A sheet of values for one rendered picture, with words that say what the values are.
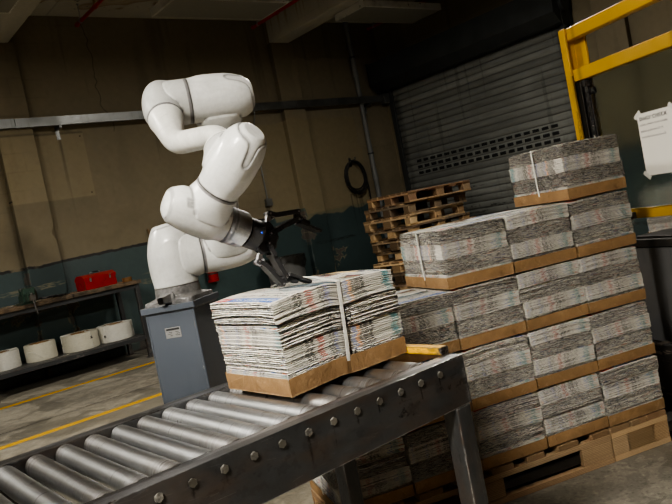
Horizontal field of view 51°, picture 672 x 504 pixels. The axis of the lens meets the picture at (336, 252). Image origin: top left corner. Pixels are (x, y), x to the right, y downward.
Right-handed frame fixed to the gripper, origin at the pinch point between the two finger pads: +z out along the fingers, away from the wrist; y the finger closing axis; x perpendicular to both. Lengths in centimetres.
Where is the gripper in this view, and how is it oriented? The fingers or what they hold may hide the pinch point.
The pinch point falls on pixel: (310, 255)
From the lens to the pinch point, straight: 180.7
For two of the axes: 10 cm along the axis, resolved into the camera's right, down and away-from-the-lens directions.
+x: 6.2, -0.8, -7.8
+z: 7.7, 2.9, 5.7
